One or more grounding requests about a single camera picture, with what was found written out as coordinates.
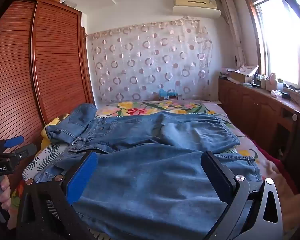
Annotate window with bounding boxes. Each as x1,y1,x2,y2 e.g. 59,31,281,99
242,0,300,93

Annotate pink and white bottle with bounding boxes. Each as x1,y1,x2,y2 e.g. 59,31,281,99
269,72,278,90

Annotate person's left hand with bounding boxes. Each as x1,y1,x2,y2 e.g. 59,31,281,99
0,176,12,213

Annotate blue denim pants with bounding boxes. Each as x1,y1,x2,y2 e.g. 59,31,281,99
34,111,263,240

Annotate beige tied window curtain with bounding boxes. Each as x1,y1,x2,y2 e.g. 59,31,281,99
220,0,245,67

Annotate small folded denim garment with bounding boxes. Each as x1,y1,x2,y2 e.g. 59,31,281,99
45,103,98,145

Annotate floral bed sheet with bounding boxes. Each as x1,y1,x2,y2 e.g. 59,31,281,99
11,99,273,240

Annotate red blanket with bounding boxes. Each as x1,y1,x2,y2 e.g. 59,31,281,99
255,142,300,195

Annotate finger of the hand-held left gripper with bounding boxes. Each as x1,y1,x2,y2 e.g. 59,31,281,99
12,144,37,161
0,135,25,153

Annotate wooden sideboard cabinet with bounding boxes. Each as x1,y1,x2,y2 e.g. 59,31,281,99
218,76,300,193

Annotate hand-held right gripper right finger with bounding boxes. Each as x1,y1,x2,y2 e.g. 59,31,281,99
201,151,283,240

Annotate blue plush toy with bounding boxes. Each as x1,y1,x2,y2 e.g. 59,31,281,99
158,89,178,101

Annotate sheer curtain with circles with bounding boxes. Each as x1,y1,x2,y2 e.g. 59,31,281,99
86,17,215,103

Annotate wooden slatted wardrobe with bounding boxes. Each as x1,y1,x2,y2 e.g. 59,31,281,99
0,0,95,150

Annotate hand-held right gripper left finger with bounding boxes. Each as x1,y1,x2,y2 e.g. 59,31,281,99
16,151,98,240

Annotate yellow cloth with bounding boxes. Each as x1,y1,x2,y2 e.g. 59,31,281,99
41,115,70,150

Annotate wall air conditioner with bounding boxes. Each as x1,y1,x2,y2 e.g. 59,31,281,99
172,0,222,18

